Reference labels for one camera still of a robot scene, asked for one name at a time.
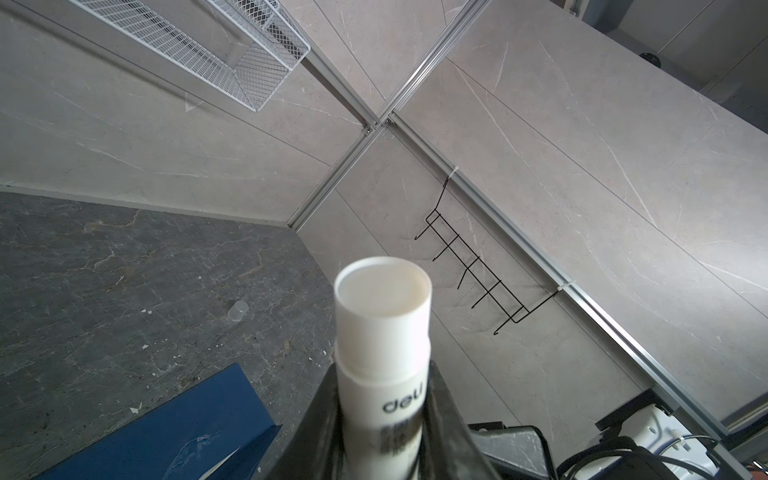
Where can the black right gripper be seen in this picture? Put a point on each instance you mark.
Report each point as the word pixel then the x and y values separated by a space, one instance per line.
pixel 516 452

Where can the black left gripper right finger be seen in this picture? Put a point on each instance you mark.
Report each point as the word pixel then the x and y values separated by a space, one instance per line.
pixel 447 449

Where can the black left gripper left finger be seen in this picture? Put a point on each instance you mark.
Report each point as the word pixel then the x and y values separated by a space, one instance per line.
pixel 316 450

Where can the blue envelope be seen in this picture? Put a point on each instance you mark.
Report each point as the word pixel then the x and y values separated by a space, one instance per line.
pixel 218 429

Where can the white glue stick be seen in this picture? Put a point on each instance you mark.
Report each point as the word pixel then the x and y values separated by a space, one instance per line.
pixel 382 358

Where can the clear glue stick cap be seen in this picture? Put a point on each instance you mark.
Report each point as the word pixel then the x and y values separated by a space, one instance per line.
pixel 238 311

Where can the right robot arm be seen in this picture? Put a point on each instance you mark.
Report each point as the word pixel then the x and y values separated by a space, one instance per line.
pixel 641 439

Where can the black wire hook rack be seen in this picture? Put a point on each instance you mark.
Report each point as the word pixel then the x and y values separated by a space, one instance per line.
pixel 493 286

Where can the white wire basket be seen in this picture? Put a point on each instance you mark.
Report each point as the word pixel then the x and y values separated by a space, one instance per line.
pixel 267 46

